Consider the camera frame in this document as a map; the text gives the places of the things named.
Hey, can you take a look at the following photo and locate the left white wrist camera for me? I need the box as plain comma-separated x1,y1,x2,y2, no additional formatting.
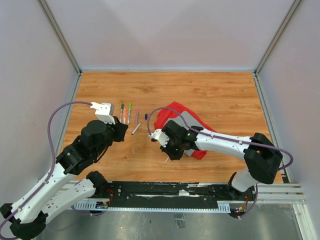
90,102,116,125

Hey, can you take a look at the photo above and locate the purple pen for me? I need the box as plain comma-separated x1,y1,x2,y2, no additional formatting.
135,106,140,125

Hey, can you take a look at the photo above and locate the white marker green end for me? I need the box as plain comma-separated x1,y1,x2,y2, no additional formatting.
127,105,132,125

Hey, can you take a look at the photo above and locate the white slotted cable duct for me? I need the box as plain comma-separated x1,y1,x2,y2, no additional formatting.
72,199,232,213

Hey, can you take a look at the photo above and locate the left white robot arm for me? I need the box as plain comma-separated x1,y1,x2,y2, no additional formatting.
0,116,128,240

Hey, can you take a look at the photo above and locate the orange white pen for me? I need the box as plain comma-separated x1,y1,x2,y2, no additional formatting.
119,110,123,123

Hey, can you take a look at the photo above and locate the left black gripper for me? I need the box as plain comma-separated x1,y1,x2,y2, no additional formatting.
94,115,129,157

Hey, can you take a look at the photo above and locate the red and grey cloth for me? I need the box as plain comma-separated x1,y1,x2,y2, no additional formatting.
153,101,216,160

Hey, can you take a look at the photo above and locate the orange highlighter pen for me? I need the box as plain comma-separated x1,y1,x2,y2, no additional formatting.
122,108,127,124

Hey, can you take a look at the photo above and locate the white marker blue end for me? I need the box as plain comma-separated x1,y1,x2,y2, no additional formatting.
131,122,142,135

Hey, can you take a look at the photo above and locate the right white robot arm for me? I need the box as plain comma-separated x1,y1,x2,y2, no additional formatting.
154,120,283,200

